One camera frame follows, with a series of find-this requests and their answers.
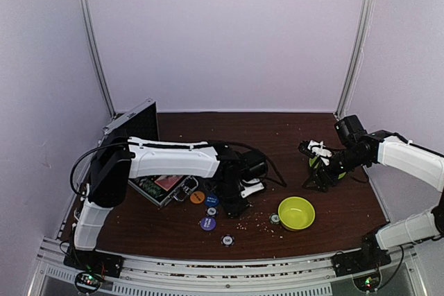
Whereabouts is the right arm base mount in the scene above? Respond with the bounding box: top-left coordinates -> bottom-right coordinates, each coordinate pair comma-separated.
332,236 -> 391,293

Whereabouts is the orange big blind button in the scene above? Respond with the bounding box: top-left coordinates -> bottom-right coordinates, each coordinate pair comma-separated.
189,191 -> 205,204

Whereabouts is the left frame post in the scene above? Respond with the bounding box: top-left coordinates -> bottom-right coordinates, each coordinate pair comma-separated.
79,0 -> 116,119

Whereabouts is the green bowl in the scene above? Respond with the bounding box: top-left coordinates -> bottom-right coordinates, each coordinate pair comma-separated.
277,196 -> 316,232

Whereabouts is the frame post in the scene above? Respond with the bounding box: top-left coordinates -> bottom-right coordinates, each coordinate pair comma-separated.
79,0 -> 116,119
334,0 -> 375,119

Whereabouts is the right frame post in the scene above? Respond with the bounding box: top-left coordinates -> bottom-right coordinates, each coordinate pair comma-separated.
334,0 -> 375,119

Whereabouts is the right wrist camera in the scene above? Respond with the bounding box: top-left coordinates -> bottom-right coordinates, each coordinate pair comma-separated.
298,140 -> 333,166

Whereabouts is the pink playing card deck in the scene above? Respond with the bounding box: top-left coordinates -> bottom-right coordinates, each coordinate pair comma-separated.
154,175 -> 184,191

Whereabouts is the purple button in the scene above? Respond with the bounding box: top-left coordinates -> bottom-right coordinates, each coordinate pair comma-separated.
200,216 -> 216,232

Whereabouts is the purple 500 chip front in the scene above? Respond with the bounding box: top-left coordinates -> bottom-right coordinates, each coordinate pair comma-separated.
221,234 -> 234,247

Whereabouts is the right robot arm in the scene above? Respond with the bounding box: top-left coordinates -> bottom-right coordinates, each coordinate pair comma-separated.
298,115 -> 443,270

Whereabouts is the green poker chip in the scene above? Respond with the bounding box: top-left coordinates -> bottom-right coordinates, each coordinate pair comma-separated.
269,213 -> 280,225

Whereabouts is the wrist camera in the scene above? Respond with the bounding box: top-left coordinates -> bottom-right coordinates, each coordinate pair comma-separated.
240,178 -> 266,198
298,140 -> 333,166

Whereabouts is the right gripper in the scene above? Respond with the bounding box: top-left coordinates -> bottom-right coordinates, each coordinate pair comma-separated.
302,146 -> 367,193

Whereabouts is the purple 500 chip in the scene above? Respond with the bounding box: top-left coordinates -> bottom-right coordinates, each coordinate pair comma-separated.
221,234 -> 234,247
205,207 -> 219,218

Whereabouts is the green plate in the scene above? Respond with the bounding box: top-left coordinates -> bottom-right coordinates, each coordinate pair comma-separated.
309,157 -> 347,180

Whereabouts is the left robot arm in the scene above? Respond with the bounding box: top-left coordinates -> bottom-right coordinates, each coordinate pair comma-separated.
71,137 -> 268,271

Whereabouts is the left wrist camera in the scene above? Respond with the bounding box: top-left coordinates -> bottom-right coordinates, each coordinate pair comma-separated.
240,178 -> 266,198

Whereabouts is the aluminium poker case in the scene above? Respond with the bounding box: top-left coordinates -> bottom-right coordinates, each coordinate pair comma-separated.
101,99 -> 198,207

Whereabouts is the blue small blind button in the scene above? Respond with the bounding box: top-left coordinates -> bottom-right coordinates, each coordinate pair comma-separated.
205,195 -> 219,207

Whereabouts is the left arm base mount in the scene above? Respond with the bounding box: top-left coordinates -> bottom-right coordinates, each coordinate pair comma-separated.
63,245 -> 124,295

